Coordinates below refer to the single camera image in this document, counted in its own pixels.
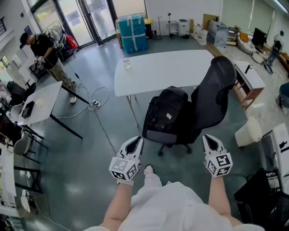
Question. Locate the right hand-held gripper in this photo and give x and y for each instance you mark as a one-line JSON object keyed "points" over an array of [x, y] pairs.
{"points": [[219, 164]]}

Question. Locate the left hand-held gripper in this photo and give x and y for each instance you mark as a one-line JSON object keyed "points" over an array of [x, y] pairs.
{"points": [[123, 168]]}

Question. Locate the black backpack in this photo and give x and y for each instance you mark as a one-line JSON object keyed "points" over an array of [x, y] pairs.
{"points": [[166, 110]]}

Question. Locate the black mesh office chair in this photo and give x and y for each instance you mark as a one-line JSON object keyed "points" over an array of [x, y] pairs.
{"points": [[210, 94]]}

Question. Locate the person's left forearm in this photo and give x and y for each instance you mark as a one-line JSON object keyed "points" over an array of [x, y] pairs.
{"points": [[117, 205]]}

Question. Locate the person's right forearm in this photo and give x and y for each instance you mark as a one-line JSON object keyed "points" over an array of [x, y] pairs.
{"points": [[220, 196]]}

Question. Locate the black fabric chair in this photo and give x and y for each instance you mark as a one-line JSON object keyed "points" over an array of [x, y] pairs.
{"points": [[259, 196]]}

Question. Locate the gray shell chair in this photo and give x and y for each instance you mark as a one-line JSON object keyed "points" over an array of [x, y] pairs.
{"points": [[21, 146]]}

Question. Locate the black swivel chair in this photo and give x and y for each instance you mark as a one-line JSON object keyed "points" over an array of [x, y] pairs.
{"points": [[20, 91]]}

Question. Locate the person's white trousers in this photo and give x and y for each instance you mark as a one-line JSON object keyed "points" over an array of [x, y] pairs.
{"points": [[153, 179]]}

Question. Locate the beige trash bin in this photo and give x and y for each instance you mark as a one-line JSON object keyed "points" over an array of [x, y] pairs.
{"points": [[248, 133]]}

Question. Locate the white power strip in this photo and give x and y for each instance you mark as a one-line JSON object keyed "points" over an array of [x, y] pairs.
{"points": [[96, 103]]}

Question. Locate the white cabinet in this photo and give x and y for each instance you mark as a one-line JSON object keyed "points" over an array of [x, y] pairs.
{"points": [[278, 146]]}

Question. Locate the person's white shirt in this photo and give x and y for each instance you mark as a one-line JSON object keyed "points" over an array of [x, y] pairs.
{"points": [[171, 207]]}

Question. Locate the wooden side table white top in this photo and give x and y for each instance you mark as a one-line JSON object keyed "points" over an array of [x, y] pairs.
{"points": [[250, 79]]}

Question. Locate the white oval table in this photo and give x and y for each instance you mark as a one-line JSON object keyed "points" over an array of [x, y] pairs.
{"points": [[162, 70]]}

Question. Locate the black bent bar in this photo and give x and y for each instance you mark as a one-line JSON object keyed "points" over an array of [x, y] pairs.
{"points": [[248, 68]]}

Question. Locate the teal stool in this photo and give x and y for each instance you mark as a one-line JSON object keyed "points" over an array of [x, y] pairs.
{"points": [[284, 94]]}

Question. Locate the gray table black legs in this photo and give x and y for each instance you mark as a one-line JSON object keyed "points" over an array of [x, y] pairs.
{"points": [[45, 99]]}

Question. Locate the white cup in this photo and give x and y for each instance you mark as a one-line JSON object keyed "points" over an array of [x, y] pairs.
{"points": [[39, 103]]}

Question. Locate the beige cushion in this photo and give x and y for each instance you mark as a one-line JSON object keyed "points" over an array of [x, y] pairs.
{"points": [[245, 46]]}

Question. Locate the brown cardboard box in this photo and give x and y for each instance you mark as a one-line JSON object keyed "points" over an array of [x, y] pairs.
{"points": [[119, 39]]}

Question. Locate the clear plastic water jug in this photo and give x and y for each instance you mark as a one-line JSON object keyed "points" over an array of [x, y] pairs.
{"points": [[197, 31], [203, 37]]}

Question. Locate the flat black box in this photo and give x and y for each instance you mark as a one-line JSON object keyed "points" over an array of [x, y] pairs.
{"points": [[28, 109]]}

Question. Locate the plastic-wrapped gray bundle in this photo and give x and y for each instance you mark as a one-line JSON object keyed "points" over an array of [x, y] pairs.
{"points": [[217, 33]]}

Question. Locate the black monitor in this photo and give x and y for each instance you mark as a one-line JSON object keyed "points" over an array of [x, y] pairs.
{"points": [[259, 38]]}

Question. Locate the black case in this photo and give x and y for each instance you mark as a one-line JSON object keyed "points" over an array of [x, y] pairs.
{"points": [[39, 72]]}

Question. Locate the black bin yellow lid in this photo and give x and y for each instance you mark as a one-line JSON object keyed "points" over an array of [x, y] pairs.
{"points": [[149, 28]]}

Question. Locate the red bag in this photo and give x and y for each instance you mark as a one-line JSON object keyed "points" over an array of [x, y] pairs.
{"points": [[71, 42]]}

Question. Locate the thin metal stand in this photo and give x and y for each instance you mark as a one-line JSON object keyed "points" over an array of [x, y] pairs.
{"points": [[159, 28]]}

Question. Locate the white box appliance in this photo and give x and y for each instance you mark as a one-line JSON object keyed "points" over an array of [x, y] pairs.
{"points": [[183, 28]]}

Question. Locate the white wheeled cart with pole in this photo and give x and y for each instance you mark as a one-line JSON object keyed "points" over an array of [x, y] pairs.
{"points": [[172, 28]]}

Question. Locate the brown cardboard sheet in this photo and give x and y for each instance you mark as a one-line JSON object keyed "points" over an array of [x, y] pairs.
{"points": [[207, 20]]}

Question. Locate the metal clothes rack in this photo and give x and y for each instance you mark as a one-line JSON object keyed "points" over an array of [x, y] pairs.
{"points": [[56, 33]]}

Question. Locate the black framed glass door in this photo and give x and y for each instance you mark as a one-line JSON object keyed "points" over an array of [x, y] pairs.
{"points": [[67, 13]]}

